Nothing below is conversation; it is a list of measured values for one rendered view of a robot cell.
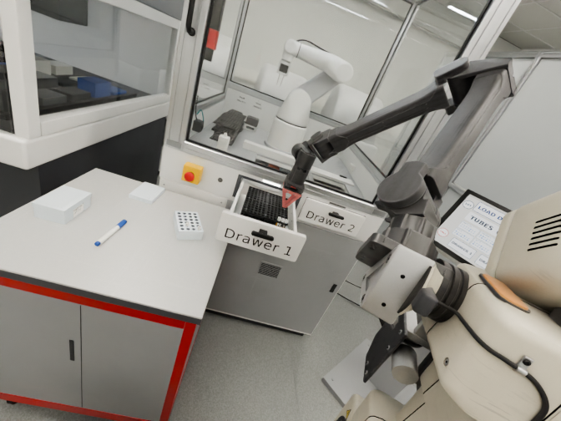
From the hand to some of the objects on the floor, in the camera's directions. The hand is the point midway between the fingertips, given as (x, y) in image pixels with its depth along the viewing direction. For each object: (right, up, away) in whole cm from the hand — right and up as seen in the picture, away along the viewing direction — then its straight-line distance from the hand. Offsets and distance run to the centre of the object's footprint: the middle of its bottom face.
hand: (285, 203), depth 93 cm
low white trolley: (-76, -70, +30) cm, 108 cm away
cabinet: (-31, -47, +106) cm, 120 cm away
